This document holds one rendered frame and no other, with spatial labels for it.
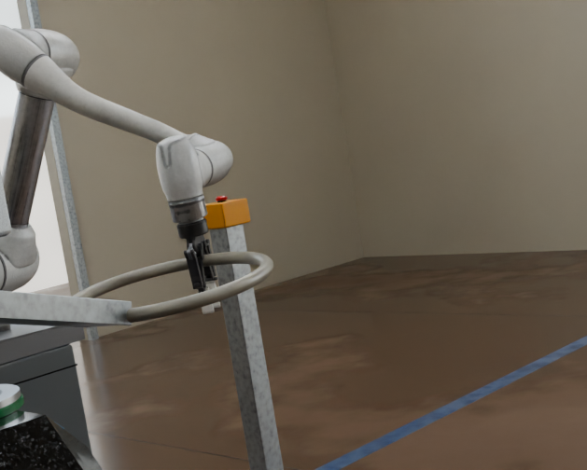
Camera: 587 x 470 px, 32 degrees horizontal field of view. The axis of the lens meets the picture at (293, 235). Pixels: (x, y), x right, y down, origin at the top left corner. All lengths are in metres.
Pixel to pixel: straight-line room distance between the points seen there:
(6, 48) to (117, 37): 5.39
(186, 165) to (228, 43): 6.30
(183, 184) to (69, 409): 0.73
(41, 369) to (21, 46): 0.84
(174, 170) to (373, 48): 6.90
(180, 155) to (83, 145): 5.29
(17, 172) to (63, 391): 0.61
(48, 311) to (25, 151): 0.99
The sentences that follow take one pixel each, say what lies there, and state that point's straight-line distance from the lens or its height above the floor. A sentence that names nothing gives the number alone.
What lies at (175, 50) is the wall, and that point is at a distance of 8.42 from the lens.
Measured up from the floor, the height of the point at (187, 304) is 0.95.
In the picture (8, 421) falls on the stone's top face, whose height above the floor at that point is 0.87.
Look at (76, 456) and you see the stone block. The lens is 1.77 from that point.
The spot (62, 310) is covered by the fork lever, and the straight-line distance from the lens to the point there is 2.02.
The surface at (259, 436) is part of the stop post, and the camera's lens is 3.43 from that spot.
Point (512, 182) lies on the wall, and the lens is 8.57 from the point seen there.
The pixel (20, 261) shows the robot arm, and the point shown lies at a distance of 2.98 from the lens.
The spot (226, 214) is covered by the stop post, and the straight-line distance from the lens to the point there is 3.28.
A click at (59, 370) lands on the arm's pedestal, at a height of 0.74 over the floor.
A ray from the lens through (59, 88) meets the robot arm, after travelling 2.67.
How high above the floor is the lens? 1.27
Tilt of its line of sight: 6 degrees down
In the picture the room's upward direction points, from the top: 9 degrees counter-clockwise
